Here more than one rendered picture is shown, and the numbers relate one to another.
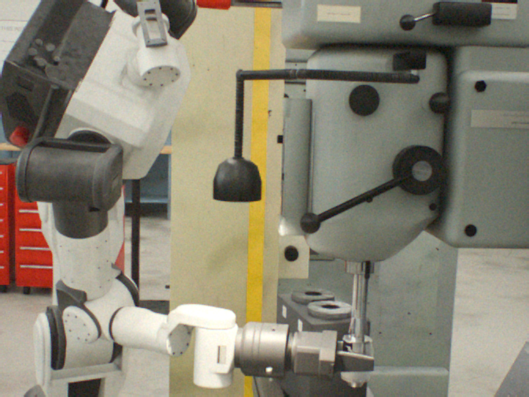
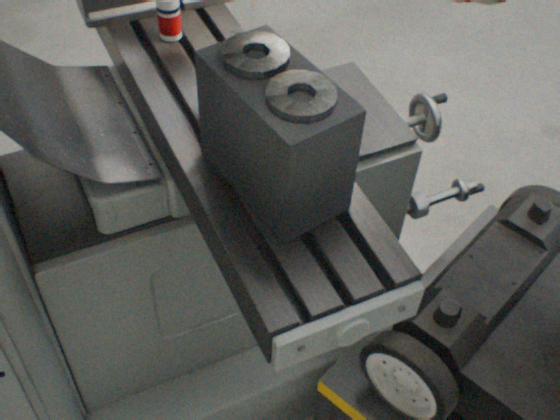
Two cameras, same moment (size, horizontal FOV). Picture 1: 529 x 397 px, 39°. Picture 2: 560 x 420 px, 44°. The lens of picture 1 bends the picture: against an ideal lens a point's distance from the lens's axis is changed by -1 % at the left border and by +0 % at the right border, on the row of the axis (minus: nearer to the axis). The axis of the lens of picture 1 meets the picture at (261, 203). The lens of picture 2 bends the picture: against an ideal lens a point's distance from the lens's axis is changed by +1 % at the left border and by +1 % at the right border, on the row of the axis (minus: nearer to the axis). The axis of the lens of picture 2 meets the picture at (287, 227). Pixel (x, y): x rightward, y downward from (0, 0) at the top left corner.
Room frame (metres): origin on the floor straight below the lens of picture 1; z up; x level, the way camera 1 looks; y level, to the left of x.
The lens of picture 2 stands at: (2.14, -0.38, 1.70)
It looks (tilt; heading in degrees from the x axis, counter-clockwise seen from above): 50 degrees down; 157
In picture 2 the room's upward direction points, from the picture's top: 4 degrees clockwise
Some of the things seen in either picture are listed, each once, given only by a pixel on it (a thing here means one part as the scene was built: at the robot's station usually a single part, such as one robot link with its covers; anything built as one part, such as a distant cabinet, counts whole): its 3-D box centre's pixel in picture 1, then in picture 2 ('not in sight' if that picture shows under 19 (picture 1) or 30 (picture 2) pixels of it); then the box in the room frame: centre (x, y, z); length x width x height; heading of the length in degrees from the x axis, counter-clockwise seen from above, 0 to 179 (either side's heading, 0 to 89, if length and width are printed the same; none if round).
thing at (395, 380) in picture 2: not in sight; (407, 377); (1.64, 0.10, 0.50); 0.20 x 0.05 x 0.20; 28
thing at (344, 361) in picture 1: (353, 363); not in sight; (1.14, -0.15, 1.14); 0.06 x 0.02 x 0.03; 83
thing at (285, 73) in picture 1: (271, 74); not in sight; (1.02, -0.01, 1.58); 0.17 x 0.01 x 0.01; 28
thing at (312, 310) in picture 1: (319, 347); (275, 129); (1.47, -0.13, 1.05); 0.22 x 0.12 x 0.20; 16
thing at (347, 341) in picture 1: (357, 340); not in sight; (1.17, -0.16, 1.17); 0.05 x 0.05 x 0.01
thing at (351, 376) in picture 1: (356, 360); not in sight; (1.17, -0.16, 1.13); 0.05 x 0.05 x 0.06
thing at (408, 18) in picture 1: (442, 17); not in sight; (1.04, -0.24, 1.66); 0.12 x 0.04 x 0.04; 96
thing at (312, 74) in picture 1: (359, 76); not in sight; (0.98, -0.12, 1.58); 0.17 x 0.01 x 0.01; 109
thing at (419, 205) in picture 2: not in sight; (445, 195); (1.26, 0.38, 0.53); 0.22 x 0.06 x 0.06; 96
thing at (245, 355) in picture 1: (230, 350); not in sight; (1.21, 0.05, 1.13); 0.11 x 0.11 x 0.11; 83
